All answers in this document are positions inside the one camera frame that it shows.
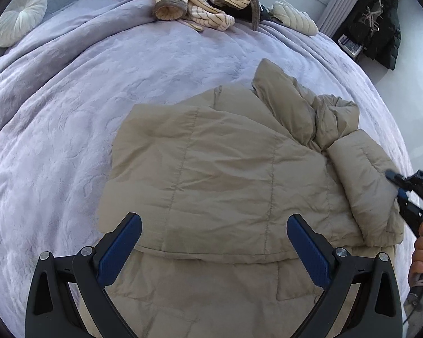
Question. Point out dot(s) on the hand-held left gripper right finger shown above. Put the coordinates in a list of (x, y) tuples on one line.
[(310, 253)]

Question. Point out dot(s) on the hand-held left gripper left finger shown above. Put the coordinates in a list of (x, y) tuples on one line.
[(120, 250)]

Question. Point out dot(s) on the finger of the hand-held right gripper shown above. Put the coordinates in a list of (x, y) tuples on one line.
[(410, 211), (398, 177)]

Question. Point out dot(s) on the beige puffer jacket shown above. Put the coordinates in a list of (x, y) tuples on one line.
[(215, 169)]

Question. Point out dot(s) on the person's right hand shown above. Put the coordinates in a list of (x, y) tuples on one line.
[(421, 253)]

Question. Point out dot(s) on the small box of items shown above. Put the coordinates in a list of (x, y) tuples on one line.
[(349, 45)]

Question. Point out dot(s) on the black hanging jacket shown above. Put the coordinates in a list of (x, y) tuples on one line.
[(377, 24)]

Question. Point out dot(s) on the lavender bed blanket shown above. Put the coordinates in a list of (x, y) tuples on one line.
[(91, 95)]

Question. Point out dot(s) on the grey curtain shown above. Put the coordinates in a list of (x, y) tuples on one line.
[(338, 3)]

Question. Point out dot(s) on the cream quilted garment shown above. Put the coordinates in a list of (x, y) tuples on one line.
[(296, 17)]

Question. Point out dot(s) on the grey brown fleece garment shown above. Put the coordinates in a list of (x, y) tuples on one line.
[(252, 0)]

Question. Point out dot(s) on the cream striped fleece garment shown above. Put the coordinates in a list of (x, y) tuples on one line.
[(204, 10)]

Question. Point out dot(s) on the white round pleated pillow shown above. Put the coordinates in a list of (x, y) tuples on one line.
[(17, 16)]

